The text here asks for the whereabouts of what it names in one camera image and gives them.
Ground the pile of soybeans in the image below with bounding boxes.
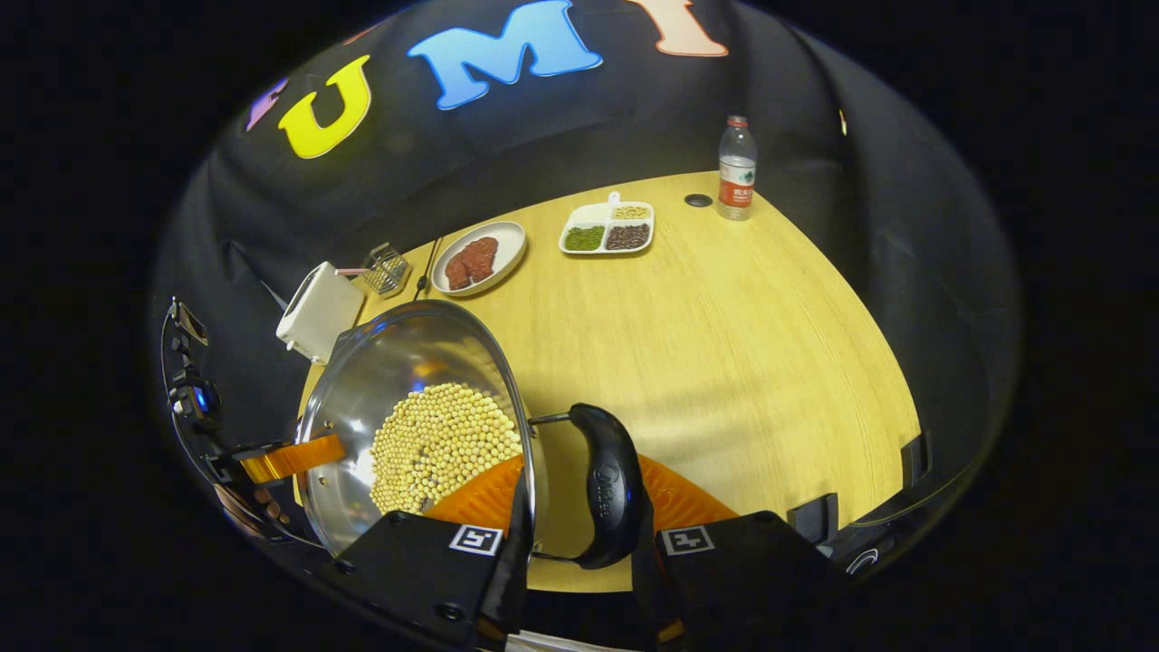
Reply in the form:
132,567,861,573
369,382,526,515

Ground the stainless steel pot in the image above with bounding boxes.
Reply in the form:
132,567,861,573
294,299,649,571

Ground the wire mesh utensil holder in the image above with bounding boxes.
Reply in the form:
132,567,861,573
364,242,413,298

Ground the red label water bottle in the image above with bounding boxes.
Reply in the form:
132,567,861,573
717,115,758,222

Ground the white round plate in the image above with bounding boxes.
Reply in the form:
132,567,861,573
431,221,528,298

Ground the white divided tray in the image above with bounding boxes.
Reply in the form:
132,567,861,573
559,191,655,256

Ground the black table edge bracket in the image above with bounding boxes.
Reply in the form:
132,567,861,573
786,494,838,544
901,430,934,490

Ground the white toaster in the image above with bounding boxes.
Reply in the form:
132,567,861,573
276,262,366,365

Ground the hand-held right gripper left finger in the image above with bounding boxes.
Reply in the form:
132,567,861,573
330,453,537,651

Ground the black power cable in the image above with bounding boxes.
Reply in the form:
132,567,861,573
414,237,445,302

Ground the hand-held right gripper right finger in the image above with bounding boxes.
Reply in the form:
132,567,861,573
629,453,852,652

